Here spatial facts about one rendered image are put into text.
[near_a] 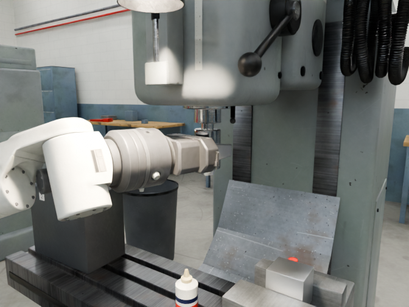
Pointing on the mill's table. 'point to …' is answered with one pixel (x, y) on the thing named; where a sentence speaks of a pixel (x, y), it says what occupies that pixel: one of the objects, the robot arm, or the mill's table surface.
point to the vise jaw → (257, 297)
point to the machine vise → (322, 293)
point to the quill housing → (214, 56)
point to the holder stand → (79, 234)
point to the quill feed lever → (285, 29)
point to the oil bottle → (186, 291)
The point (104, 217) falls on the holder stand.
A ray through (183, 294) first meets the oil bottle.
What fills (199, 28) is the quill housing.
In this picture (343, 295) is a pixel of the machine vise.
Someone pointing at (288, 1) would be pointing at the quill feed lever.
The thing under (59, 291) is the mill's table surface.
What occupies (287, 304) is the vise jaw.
